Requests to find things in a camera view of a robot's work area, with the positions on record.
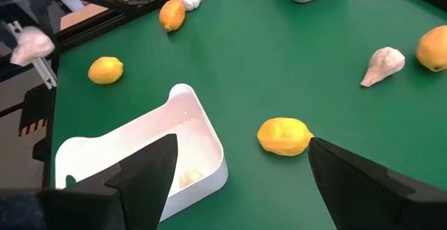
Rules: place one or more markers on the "large white plastic basket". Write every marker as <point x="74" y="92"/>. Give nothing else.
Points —
<point x="195" y="132"/>

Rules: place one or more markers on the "yellow black hazard tape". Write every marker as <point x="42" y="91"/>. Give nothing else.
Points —
<point x="33" y="127"/>

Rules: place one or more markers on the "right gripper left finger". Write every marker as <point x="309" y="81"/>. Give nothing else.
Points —
<point x="139" y="188"/>

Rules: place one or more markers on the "faceted yellow lemon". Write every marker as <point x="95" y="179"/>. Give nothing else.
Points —
<point x="284" y="137"/>

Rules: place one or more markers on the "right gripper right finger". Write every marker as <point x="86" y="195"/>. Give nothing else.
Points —
<point x="366" y="195"/>

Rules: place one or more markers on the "small yellow lemon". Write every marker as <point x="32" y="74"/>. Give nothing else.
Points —
<point x="105" y="70"/>

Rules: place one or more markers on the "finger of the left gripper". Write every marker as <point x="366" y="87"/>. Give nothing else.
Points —
<point x="40" y="11"/>

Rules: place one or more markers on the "smooth orange yellow lemon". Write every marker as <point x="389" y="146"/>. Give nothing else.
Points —
<point x="433" y="48"/>

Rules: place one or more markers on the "silver aluminium extrusion bar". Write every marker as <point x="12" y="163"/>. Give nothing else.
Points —
<point x="47" y="72"/>

